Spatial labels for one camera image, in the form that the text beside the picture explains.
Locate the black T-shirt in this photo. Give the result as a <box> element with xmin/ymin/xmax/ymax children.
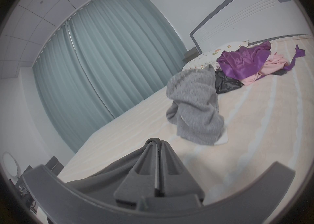
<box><xmin>66</xmin><ymin>138</ymin><xmax>170</xmax><ymax>191</ymax></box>

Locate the white printed pillow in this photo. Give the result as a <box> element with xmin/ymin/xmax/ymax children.
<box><xmin>182</xmin><ymin>40</ymin><xmax>249</xmax><ymax>71</ymax></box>

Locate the blue-green curtain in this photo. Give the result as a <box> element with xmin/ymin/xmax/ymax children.
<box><xmin>32</xmin><ymin>21</ymin><xmax>115</xmax><ymax>153</ymax></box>
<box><xmin>67</xmin><ymin>0</ymin><xmax>191</xmax><ymax>118</ymax></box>

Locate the black shiny garment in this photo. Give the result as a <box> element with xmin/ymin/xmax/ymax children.
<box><xmin>215</xmin><ymin>70</ymin><xmax>245</xmax><ymax>95</ymax></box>

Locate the round mirror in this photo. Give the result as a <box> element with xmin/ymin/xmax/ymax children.
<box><xmin>2</xmin><ymin>152</ymin><xmax>19</xmax><ymax>178</ymax></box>

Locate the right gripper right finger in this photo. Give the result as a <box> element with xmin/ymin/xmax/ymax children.
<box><xmin>159</xmin><ymin>142</ymin><xmax>205</xmax><ymax>205</ymax></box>

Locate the pink garment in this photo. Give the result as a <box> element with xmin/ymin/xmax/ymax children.
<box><xmin>242</xmin><ymin>52</ymin><xmax>292</xmax><ymax>86</ymax></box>

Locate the purple garment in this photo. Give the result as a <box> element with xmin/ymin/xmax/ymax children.
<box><xmin>217</xmin><ymin>41</ymin><xmax>306</xmax><ymax>77</ymax></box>

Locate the grey garment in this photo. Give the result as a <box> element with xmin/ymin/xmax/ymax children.
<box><xmin>166</xmin><ymin>64</ymin><xmax>229</xmax><ymax>145</ymax></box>

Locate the black chest of drawers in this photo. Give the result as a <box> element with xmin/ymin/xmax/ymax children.
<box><xmin>45</xmin><ymin>156</ymin><xmax>65</xmax><ymax>177</ymax></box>

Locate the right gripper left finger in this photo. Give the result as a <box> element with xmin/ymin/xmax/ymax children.
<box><xmin>114</xmin><ymin>142</ymin><xmax>157</xmax><ymax>205</ymax></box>

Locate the grey bedside table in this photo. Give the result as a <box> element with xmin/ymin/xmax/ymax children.
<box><xmin>183</xmin><ymin>47</ymin><xmax>200</xmax><ymax>62</ymax></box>

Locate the bed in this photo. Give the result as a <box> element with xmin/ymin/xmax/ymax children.
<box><xmin>58</xmin><ymin>0</ymin><xmax>314</xmax><ymax>215</ymax></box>

